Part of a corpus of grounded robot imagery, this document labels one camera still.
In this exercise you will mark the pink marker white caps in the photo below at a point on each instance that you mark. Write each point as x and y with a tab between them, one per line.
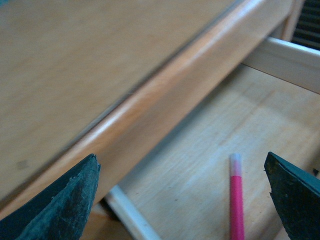
237	228

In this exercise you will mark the wooden nightstand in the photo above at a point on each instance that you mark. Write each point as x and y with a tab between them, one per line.
110	78

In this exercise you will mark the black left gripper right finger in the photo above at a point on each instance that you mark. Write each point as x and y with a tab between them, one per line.
296	196

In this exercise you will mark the wooden drawer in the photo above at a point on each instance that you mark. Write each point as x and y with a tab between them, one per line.
180	190

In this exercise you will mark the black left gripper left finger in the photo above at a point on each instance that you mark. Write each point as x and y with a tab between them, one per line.
60	211

